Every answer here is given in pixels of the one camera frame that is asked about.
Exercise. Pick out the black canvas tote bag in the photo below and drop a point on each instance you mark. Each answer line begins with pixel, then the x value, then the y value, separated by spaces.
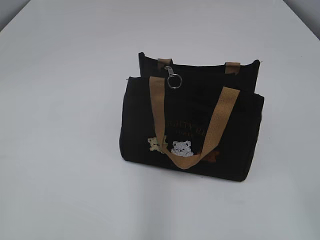
pixel 201 120

